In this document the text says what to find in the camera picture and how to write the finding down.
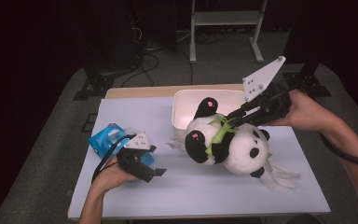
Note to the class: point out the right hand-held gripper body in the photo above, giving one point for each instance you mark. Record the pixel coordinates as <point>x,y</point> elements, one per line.
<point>272,104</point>

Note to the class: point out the person's left hand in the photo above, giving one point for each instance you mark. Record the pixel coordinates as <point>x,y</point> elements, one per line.
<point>115,175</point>

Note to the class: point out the black stand base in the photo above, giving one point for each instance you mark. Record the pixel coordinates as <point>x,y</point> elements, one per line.
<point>307,77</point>
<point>94,85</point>

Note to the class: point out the white table cover sheet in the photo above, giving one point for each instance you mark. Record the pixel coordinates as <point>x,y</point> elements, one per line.
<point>183,193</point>

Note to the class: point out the white metal stand frame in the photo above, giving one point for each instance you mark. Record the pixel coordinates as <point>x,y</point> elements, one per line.
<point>225,18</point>

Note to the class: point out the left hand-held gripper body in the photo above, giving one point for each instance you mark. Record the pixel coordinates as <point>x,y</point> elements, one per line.
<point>133,160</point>

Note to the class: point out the panda plush toy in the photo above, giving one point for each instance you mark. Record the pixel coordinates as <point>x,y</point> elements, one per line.
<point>245,152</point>

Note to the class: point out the white storage bin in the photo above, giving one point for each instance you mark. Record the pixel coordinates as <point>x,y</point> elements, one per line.
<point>186,105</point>

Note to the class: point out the white wet wipe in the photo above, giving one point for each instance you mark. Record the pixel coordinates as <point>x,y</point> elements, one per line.
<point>282,180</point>

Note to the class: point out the person's right hand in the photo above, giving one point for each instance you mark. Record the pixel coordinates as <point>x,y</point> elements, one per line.
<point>307,112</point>

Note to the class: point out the blue wet wipe pack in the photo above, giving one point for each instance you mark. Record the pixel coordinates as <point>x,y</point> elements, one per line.
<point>101,143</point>

